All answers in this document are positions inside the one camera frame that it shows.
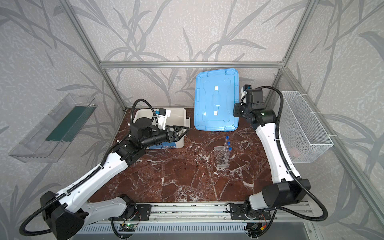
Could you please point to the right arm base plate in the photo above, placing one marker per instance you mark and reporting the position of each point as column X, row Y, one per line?
column 240, row 212

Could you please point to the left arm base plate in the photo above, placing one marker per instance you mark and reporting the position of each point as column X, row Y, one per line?
column 139, row 212

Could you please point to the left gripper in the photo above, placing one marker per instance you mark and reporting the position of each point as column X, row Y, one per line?
column 172, row 134

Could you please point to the blue plastic lid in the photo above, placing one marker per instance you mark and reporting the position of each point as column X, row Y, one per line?
column 216, row 93

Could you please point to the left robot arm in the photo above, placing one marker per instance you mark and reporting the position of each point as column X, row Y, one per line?
column 69, row 214

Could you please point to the clear wall shelf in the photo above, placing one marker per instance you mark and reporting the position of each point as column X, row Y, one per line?
column 48, row 141

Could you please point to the green circuit board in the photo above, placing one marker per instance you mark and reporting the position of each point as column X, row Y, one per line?
column 127, row 227

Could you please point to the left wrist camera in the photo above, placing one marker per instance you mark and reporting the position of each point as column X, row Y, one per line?
column 162, row 116

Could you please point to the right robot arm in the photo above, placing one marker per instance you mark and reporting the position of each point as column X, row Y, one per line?
column 288, row 187

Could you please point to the aluminium front rail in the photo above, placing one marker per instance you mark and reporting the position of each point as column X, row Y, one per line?
column 206, row 212

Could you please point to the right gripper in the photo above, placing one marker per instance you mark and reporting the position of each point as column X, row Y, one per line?
column 237, row 110

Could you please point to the white wire basket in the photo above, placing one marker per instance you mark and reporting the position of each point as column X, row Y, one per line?
column 303, row 135

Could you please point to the clear test tube rack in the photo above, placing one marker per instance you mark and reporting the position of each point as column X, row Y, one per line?
column 221, row 163

